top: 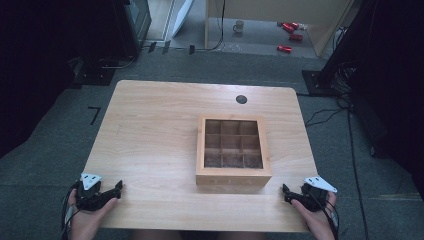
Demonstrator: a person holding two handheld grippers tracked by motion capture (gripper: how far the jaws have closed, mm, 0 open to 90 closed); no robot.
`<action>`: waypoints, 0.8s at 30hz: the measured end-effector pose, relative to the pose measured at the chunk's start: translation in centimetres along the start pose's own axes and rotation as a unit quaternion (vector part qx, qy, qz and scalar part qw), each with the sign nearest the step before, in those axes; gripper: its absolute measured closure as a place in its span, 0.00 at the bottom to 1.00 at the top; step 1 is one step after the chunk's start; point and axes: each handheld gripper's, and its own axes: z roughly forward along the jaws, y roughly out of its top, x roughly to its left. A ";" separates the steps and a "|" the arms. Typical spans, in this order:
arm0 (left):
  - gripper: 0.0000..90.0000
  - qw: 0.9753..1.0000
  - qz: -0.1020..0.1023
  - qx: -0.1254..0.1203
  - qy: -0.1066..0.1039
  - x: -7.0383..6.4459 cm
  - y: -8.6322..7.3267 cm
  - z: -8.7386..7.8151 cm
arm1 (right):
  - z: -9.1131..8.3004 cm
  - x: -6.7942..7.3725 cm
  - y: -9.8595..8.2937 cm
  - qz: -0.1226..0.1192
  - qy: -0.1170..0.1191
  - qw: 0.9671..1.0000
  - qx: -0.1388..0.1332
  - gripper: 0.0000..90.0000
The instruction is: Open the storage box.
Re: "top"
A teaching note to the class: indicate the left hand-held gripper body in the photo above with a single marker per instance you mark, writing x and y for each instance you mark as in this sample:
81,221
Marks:
89,196

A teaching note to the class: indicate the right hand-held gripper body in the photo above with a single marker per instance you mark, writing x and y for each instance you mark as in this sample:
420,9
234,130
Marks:
315,198

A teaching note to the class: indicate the person's left hand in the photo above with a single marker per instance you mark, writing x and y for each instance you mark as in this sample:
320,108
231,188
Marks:
86,221

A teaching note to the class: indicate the person's right hand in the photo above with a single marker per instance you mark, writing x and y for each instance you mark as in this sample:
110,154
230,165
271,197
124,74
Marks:
318,223

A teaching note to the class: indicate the wooden compartment box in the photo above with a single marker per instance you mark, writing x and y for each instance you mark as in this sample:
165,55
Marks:
233,176

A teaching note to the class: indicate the black round table grommet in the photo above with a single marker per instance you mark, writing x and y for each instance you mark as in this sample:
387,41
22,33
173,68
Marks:
241,99

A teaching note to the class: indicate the dark curtain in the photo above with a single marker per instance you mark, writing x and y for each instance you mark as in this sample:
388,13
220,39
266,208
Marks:
393,83
36,66

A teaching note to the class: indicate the red can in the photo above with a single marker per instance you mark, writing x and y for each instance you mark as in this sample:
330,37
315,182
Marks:
295,37
284,49
288,26

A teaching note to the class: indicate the black tape strip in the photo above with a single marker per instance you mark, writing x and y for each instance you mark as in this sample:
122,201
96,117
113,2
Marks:
166,47
191,49
152,47

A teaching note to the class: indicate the black cabinet with monitor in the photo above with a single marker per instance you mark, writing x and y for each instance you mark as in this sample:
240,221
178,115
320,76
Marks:
133,26

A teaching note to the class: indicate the grey mug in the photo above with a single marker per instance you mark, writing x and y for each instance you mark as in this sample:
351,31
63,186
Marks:
238,26

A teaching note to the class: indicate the white board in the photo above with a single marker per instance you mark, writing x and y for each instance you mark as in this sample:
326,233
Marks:
181,15

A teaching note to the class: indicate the black stand base plate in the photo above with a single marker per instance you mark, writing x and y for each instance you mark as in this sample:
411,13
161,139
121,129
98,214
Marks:
95,75
316,83

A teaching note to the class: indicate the light wooden desk frame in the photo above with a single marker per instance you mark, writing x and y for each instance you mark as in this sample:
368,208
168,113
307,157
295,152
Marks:
266,8

